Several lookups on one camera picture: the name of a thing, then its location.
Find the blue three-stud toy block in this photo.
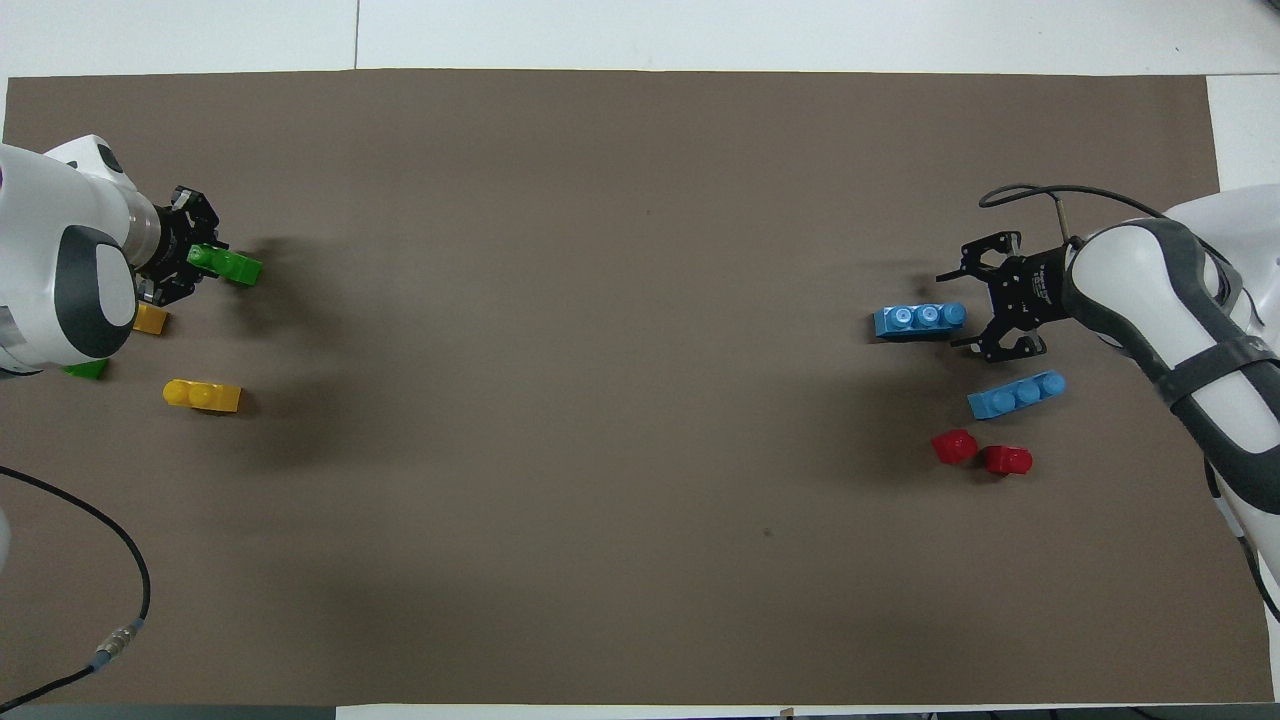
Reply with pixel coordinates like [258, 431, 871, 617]
[966, 369, 1067, 421]
[873, 302, 969, 344]

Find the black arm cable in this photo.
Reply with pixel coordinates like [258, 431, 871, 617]
[979, 183, 1280, 623]
[0, 465, 153, 707]

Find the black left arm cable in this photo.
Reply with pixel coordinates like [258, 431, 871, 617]
[0, 465, 153, 707]

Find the brown paper table mat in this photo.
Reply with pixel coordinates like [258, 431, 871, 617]
[0, 68, 1276, 707]

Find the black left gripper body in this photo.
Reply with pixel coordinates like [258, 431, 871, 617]
[136, 198, 204, 294]

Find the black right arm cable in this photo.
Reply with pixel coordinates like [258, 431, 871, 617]
[979, 183, 1280, 623]

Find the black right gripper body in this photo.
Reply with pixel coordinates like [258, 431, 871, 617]
[988, 243, 1078, 341]

